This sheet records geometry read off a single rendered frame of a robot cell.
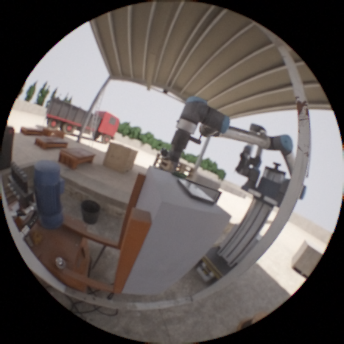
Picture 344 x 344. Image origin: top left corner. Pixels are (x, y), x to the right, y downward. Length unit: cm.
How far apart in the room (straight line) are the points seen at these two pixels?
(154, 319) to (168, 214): 128
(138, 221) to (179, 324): 137
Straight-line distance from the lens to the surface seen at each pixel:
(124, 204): 195
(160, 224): 21
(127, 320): 133
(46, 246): 88
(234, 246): 175
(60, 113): 828
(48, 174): 73
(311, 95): 459
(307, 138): 60
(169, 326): 142
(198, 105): 47
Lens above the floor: 132
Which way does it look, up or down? 6 degrees down
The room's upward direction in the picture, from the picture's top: 23 degrees clockwise
